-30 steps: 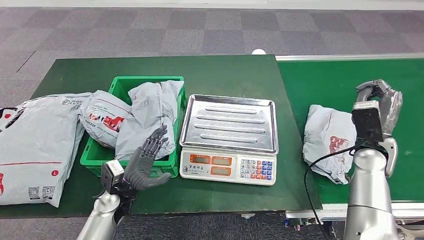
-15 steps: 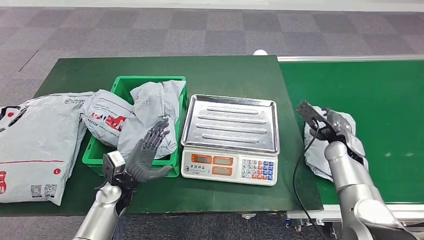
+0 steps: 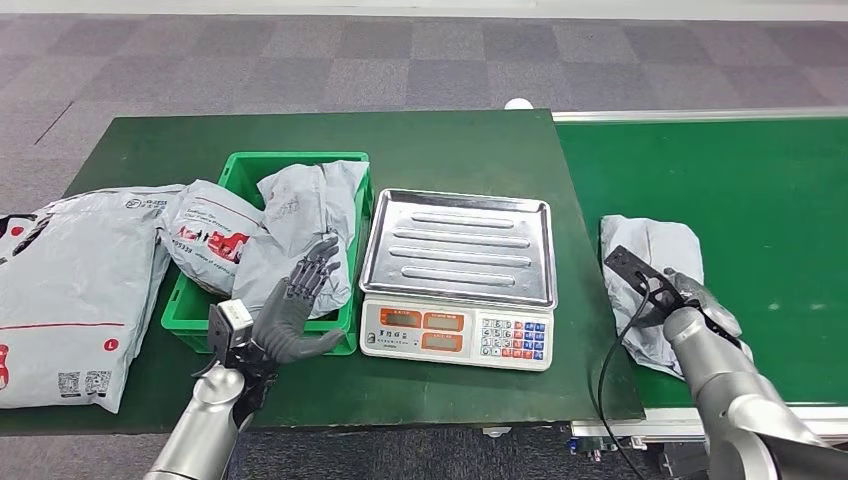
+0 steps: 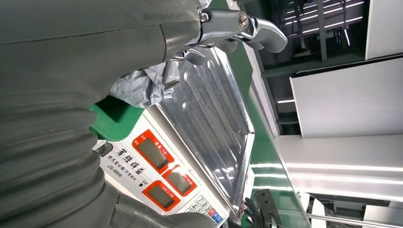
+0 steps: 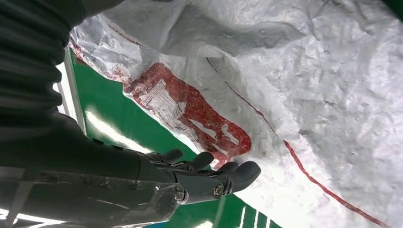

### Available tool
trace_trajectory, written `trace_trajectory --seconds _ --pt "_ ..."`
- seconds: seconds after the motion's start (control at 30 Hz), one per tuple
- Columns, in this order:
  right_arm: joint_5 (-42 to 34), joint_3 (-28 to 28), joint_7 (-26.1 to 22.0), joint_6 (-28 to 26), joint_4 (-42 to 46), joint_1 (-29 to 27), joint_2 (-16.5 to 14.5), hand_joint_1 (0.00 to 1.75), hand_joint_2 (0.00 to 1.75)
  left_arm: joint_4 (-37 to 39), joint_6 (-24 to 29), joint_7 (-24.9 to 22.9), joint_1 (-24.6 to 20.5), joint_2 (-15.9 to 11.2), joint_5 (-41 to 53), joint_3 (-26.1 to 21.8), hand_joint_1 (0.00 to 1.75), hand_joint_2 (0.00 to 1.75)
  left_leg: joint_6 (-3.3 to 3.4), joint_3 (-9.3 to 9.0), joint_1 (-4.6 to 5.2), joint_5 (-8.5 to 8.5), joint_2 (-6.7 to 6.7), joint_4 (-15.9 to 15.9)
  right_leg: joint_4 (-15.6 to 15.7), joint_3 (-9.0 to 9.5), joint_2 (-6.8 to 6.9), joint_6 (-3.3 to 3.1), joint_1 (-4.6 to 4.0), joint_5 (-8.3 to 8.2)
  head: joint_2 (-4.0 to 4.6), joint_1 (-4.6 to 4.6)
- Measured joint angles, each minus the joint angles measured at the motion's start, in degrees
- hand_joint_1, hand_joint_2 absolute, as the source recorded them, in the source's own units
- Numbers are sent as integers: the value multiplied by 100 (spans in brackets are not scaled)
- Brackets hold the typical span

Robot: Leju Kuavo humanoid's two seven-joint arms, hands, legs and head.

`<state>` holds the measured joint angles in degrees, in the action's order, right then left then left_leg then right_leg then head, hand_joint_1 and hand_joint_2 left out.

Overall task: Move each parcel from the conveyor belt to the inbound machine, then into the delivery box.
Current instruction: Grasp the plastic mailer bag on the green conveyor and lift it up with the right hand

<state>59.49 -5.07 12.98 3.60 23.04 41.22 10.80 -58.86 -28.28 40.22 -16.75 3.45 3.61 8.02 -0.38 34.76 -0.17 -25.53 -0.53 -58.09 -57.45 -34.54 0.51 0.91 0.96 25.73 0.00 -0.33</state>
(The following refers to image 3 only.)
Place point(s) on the green plastic crate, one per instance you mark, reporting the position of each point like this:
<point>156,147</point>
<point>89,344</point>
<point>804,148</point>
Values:
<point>318,334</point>

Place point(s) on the grey parcel thin red line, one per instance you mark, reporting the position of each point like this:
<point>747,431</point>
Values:
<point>305,205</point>

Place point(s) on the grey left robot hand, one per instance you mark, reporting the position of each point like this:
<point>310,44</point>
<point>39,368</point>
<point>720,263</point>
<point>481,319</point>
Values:
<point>285,328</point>

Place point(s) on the large grey courier bag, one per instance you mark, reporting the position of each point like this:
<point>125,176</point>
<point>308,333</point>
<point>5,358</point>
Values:
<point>66,291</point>

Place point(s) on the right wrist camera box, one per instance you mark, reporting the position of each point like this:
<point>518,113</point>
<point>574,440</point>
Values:
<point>636,272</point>

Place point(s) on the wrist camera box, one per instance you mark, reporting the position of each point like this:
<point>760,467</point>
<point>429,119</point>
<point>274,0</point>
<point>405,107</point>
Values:
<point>636,272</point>
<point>230,321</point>

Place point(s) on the grey parcel bold red print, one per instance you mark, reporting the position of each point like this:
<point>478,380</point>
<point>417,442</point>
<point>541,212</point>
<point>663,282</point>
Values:
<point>208,232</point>

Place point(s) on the pale grey parcel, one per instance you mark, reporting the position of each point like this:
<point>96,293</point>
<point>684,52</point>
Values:
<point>662,245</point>

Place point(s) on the white round table foot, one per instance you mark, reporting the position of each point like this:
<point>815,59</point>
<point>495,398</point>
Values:
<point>497,432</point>
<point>519,104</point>

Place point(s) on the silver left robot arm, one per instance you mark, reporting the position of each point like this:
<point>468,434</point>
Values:
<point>205,424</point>

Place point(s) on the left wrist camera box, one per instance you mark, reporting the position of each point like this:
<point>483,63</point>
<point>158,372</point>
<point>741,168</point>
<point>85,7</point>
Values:
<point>230,321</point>

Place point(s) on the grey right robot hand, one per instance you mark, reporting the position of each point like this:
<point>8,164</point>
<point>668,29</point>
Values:
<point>709,301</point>

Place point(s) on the white electronic scale steel tray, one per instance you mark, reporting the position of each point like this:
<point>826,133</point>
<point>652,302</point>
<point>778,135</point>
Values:
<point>457,252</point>

